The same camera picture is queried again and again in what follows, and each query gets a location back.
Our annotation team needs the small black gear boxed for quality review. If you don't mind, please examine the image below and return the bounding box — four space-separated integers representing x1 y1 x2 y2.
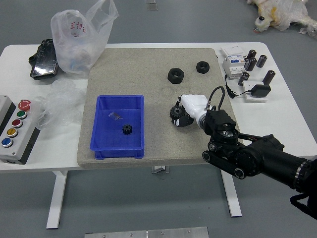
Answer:
121 123 135 137

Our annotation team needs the metal table bracket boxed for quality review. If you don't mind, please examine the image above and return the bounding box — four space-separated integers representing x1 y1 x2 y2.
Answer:
151 165 170 174

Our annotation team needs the metal floor socket cover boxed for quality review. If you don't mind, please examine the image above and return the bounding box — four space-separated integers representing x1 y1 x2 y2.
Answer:
145 0 159 11

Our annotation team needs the white plastic shopping bag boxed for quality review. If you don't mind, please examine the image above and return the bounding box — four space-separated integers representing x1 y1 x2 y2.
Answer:
50 0 120 79

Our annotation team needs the white table leg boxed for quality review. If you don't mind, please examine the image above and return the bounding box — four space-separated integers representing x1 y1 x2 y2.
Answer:
220 171 242 218
46 170 68 230

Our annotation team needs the black plug adapter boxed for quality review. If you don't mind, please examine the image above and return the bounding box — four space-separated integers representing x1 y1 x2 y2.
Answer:
250 84 271 97

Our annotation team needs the black adapter cord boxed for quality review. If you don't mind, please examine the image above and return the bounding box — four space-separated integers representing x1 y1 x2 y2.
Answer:
224 74 252 100

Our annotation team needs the small black hex nut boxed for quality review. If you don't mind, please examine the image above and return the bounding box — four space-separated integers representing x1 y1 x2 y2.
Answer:
196 60 211 74

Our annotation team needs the black plastic tray stack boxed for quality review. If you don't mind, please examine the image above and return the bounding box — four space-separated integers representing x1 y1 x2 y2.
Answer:
28 38 60 81

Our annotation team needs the crumpled clear plastic wrap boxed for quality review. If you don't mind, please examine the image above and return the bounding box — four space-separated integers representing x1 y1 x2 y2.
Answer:
34 79 86 130

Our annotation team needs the blue plastic box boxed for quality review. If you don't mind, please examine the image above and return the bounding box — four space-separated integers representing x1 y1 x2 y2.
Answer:
89 94 145 160

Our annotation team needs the grey push-button control box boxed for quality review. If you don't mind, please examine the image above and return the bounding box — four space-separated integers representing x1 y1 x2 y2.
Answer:
0 94 42 165

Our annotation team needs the small clear screw bag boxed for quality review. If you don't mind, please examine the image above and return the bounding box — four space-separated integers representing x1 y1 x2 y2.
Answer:
107 111 123 121

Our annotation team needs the large black gear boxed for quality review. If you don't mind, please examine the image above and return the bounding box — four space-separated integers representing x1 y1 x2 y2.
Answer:
169 105 185 122

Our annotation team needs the grey metal plate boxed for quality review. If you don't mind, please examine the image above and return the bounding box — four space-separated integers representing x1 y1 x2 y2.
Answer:
84 226 210 238

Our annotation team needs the big black hex nut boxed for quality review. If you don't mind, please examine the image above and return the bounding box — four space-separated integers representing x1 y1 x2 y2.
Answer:
167 67 185 84

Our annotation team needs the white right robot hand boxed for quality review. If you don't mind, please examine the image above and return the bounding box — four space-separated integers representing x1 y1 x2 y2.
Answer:
172 94 209 128

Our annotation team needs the white circuit breaker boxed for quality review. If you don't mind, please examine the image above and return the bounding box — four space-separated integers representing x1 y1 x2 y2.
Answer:
220 45 251 81

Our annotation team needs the grey-brown speckled mat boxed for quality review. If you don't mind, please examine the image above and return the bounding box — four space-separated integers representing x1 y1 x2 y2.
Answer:
76 47 240 170

